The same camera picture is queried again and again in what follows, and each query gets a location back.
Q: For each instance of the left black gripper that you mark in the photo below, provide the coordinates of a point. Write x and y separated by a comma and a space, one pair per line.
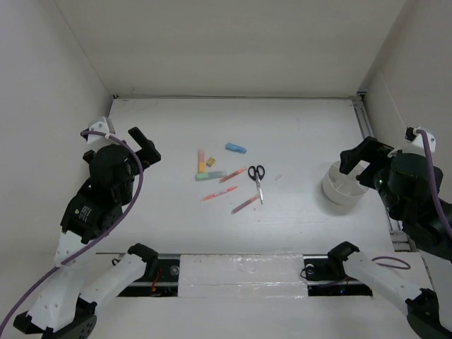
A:
149, 152

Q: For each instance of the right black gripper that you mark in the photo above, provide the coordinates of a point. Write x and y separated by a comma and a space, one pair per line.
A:
368, 149

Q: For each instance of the red pink pen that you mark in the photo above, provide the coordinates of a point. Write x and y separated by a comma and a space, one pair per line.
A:
215, 195

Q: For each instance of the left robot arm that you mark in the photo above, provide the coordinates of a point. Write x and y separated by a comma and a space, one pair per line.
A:
65, 307

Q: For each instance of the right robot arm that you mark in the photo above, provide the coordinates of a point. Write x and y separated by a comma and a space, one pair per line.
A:
431, 233

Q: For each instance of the white round divided container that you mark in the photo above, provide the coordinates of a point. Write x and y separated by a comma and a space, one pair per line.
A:
344, 190

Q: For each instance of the orange pink highlighter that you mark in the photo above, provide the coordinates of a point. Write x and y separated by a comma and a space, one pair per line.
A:
201, 161

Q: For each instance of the small yellow sharpener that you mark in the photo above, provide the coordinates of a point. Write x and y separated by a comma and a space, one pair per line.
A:
210, 162

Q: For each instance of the green highlighter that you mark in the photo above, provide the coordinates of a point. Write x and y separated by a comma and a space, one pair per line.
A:
204, 176

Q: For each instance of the blue capped marker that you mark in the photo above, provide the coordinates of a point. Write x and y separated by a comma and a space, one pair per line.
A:
235, 148

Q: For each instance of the orange pen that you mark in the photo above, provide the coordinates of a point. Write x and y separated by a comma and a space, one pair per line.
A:
233, 174

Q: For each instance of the purple pink pen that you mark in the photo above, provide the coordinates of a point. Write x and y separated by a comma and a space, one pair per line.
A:
245, 204

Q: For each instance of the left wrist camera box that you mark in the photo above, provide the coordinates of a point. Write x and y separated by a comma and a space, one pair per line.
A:
103, 125

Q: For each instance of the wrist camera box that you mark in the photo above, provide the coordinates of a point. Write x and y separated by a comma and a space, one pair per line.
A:
418, 140
103, 125

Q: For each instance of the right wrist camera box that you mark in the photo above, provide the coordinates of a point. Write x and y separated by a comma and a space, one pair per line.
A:
418, 140

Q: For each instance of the metal rail right side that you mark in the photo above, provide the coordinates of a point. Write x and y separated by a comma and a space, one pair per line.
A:
375, 175

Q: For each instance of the black handled scissors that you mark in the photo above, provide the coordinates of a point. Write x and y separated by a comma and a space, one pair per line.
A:
257, 173

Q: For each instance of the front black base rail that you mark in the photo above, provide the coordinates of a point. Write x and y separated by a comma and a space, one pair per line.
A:
164, 281

